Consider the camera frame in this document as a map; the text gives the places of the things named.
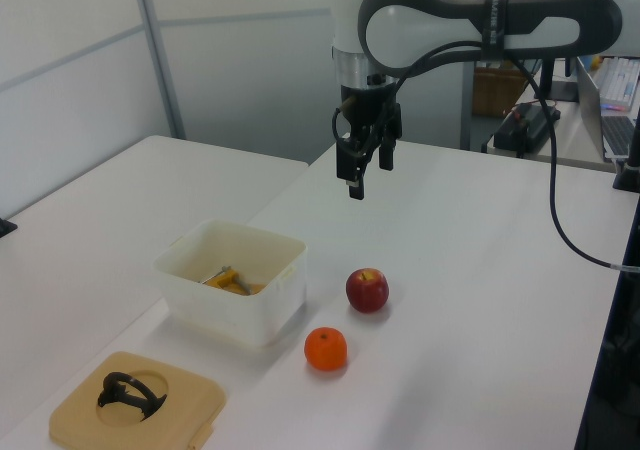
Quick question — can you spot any white keyboard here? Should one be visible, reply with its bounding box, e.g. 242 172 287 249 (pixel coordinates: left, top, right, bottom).
597 57 640 116

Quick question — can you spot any beige plastic lid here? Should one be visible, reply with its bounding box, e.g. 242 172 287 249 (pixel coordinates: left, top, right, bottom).
48 350 227 450

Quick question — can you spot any black lid handle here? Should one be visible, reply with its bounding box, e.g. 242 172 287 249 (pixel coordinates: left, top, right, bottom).
96 371 169 423

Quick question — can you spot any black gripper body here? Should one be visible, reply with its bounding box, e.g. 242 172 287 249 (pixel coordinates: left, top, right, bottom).
341 82 399 134

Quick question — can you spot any silver laptop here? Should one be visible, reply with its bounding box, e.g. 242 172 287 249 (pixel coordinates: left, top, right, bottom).
574 57 640 162

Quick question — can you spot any black electronics box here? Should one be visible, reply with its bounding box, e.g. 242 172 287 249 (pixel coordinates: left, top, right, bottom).
492 102 562 159

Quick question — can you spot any black cable strap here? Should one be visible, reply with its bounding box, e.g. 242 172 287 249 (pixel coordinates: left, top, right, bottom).
481 0 510 67

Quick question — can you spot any brown cardboard box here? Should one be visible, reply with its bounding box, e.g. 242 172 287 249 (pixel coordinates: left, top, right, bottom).
472 66 527 119

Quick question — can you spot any white plastic container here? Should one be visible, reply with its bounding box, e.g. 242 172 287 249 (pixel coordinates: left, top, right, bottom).
152 218 308 354

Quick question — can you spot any orange toy mandarin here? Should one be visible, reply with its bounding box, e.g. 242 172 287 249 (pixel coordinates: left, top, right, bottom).
303 326 349 372

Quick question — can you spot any black monitor stand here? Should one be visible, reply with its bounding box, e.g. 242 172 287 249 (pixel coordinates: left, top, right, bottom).
537 55 581 104

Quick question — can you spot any orange C-clamp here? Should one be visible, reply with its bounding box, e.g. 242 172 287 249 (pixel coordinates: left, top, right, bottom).
202 265 261 296

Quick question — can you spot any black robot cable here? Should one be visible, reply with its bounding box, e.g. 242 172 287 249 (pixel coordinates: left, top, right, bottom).
394 39 640 275

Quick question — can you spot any red toy apple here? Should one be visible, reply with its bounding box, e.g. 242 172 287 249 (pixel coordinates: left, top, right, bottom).
345 267 391 314

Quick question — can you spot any grey partition frame post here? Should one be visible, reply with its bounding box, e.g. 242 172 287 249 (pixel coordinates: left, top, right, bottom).
132 0 187 141

